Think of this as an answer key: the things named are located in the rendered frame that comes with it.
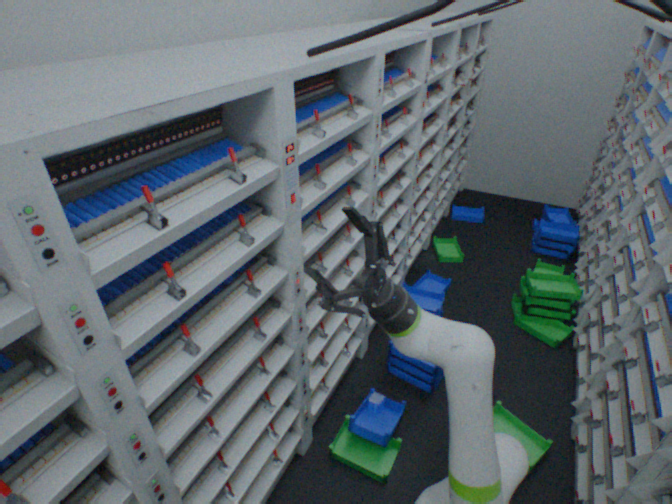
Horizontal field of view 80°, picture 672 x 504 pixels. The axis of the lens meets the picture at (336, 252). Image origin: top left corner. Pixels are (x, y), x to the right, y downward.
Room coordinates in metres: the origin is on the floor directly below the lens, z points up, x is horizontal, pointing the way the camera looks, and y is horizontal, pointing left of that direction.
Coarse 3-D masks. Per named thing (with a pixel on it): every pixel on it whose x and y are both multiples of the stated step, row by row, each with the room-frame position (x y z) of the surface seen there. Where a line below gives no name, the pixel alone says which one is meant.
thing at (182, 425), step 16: (272, 304) 1.13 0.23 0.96; (288, 304) 1.12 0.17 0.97; (272, 320) 1.07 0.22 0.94; (288, 320) 1.11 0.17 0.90; (272, 336) 1.01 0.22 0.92; (240, 352) 0.92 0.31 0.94; (256, 352) 0.93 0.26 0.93; (224, 368) 0.85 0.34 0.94; (240, 368) 0.86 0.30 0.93; (208, 384) 0.79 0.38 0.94; (224, 384) 0.80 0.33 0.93; (192, 400) 0.73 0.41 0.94; (176, 416) 0.68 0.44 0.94; (192, 416) 0.69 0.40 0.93; (176, 432) 0.64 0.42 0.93; (176, 448) 0.62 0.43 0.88
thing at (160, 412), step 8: (264, 304) 1.11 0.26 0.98; (256, 312) 1.07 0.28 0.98; (264, 312) 1.09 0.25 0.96; (248, 320) 1.02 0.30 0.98; (240, 328) 0.99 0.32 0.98; (248, 328) 1.00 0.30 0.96; (232, 336) 0.95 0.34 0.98; (240, 336) 0.97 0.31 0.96; (224, 344) 0.91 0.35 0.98; (232, 344) 0.93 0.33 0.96; (216, 352) 0.88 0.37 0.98; (224, 352) 0.90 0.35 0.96; (232, 352) 0.90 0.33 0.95; (208, 360) 0.85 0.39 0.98; (216, 360) 0.86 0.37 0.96; (224, 360) 0.87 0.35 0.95; (200, 368) 0.82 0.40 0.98; (208, 368) 0.83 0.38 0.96; (216, 368) 0.84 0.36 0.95; (192, 376) 0.79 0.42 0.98; (200, 376) 0.80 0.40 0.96; (184, 384) 0.76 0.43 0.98; (176, 392) 0.73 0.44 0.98; (184, 392) 0.74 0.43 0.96; (168, 400) 0.71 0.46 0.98; (176, 400) 0.72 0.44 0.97; (160, 408) 0.68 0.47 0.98; (168, 408) 0.69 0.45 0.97; (152, 416) 0.66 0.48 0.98; (160, 416) 0.66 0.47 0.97; (152, 424) 0.64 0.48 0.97
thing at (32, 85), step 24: (168, 48) 1.64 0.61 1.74; (192, 48) 1.63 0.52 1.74; (216, 48) 1.64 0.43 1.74; (240, 48) 1.64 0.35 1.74; (264, 48) 1.64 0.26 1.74; (288, 48) 1.64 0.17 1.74; (0, 72) 1.12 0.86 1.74; (24, 72) 1.12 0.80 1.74; (48, 72) 1.12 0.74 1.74; (72, 72) 1.12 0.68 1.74; (96, 72) 1.12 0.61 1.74; (120, 72) 1.12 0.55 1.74; (144, 72) 1.12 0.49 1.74; (168, 72) 1.12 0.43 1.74; (0, 96) 0.84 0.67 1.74; (24, 96) 0.84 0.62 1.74; (48, 96) 0.84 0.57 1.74; (168, 120) 1.04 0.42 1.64; (96, 144) 0.86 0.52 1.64
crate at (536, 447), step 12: (504, 408) 1.35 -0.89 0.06; (504, 420) 1.31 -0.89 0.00; (516, 420) 1.29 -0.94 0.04; (504, 432) 1.24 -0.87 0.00; (516, 432) 1.24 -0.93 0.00; (528, 432) 1.23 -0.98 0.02; (528, 444) 1.18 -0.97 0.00; (540, 444) 1.18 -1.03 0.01; (528, 456) 1.12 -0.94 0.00; (540, 456) 1.09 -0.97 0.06; (528, 468) 1.03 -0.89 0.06
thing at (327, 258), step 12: (348, 228) 1.61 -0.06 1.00; (336, 240) 1.59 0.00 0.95; (348, 240) 1.60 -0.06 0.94; (360, 240) 1.70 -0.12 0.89; (324, 252) 1.49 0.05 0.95; (336, 252) 1.51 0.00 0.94; (348, 252) 1.56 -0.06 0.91; (312, 264) 1.40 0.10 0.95; (324, 264) 1.42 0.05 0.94; (336, 264) 1.44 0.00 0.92; (324, 276) 1.35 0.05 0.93; (312, 288) 1.26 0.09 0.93
